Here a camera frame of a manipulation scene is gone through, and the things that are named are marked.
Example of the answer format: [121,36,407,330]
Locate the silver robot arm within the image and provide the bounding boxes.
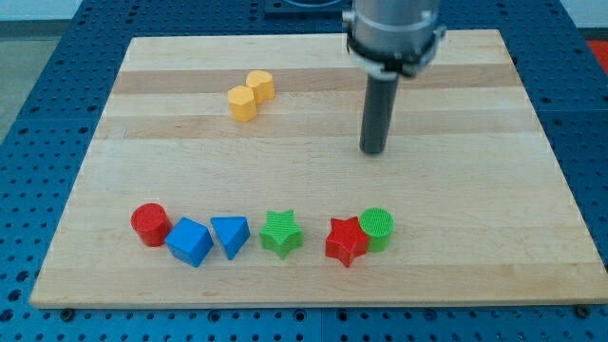
[342,0,446,81]

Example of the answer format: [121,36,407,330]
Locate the yellow heart block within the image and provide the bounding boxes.
[246,70,276,105]

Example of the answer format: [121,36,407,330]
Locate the green star block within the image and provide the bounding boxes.
[259,210,303,259]

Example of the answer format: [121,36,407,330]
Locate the red star block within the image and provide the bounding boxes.
[325,217,370,268]

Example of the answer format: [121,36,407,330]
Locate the green cylinder block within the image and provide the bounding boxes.
[359,207,394,253]

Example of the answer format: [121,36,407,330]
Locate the yellow hexagon block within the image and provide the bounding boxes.
[227,85,257,122]

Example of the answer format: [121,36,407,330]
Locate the blue triangle block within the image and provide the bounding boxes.
[211,217,251,260]

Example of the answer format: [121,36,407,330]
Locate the black cylindrical pointer rod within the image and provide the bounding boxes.
[359,75,398,155]

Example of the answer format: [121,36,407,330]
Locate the blue cube block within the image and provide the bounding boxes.
[164,217,214,267]

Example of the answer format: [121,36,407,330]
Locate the red cylinder block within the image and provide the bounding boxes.
[130,202,173,247]

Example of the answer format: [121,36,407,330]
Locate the wooden board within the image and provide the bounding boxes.
[30,29,607,309]

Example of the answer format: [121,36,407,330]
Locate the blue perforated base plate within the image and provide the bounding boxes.
[1,0,607,341]

